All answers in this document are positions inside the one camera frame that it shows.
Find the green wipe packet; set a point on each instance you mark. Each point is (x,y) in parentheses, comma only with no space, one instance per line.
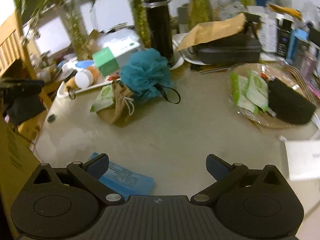
(257,90)

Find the orange toy with carabiner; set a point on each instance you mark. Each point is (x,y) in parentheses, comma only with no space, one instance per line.
(71,87)

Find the black zip case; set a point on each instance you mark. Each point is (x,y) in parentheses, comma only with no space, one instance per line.
(238,48)

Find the blue mesh bath loofah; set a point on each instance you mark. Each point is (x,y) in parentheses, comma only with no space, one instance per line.
(147,75)

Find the green wet wipes pack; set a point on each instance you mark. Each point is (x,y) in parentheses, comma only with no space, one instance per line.
(104,100)

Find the tan drawstring pouch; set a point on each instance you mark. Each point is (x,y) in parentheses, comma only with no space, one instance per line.
(122,107)

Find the blue booklet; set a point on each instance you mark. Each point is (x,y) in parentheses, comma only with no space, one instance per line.
(124,181)

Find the black thermos bottle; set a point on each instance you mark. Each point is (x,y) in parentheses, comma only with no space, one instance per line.
(158,17)

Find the brown paper envelope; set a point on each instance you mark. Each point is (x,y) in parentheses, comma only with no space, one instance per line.
(211,31)

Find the cardboard box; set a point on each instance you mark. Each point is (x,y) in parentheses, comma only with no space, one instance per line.
(17,165)

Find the black sponge block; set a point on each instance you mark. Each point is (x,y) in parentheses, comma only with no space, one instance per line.
(289,105)

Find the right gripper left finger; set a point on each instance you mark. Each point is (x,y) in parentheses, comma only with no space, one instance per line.
(87,175)

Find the white round jar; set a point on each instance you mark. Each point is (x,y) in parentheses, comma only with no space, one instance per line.
(84,79)

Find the white card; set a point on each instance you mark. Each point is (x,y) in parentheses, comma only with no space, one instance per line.
(303,158)

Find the white tray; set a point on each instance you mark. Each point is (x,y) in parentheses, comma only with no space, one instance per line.
(99,81)

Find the white blue lotion bottle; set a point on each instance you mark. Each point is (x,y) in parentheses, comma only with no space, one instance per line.
(77,65)

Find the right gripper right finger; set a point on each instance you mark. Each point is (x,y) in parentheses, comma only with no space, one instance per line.
(226,176)

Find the wooden chair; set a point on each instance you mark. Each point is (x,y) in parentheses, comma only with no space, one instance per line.
(12,48)

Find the bamboo vase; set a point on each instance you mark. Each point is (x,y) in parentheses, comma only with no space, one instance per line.
(199,11)
(70,15)
(140,21)

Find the green white tissue box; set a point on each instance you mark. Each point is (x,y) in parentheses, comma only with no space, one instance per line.
(115,54)

